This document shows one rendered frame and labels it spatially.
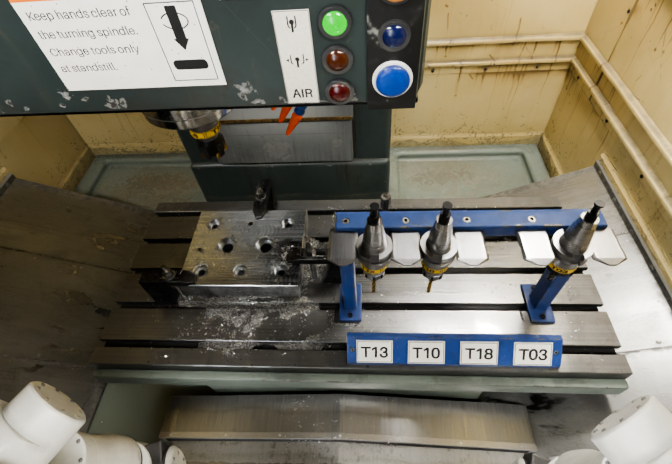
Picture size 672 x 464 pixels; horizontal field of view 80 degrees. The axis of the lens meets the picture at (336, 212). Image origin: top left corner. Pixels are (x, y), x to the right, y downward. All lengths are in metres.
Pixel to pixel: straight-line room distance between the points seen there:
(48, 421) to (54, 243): 1.22
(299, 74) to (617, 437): 0.40
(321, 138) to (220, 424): 0.83
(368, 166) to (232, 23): 1.03
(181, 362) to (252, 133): 0.68
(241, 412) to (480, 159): 1.34
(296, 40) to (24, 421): 0.41
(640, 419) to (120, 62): 0.53
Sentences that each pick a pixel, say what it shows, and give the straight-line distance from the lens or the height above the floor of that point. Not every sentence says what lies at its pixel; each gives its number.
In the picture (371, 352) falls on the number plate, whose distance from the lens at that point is 0.91.
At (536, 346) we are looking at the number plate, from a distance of 0.97.
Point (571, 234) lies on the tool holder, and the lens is 0.74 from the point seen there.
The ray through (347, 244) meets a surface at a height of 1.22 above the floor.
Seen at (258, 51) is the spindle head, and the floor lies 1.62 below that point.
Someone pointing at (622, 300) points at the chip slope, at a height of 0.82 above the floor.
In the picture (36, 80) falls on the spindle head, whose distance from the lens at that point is 0.49.
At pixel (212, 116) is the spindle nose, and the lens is 0.62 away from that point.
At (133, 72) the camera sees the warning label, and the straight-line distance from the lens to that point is 0.43.
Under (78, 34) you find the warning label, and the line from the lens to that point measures 0.43.
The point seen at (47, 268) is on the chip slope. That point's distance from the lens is 1.61.
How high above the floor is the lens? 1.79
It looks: 50 degrees down
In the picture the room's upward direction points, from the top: 6 degrees counter-clockwise
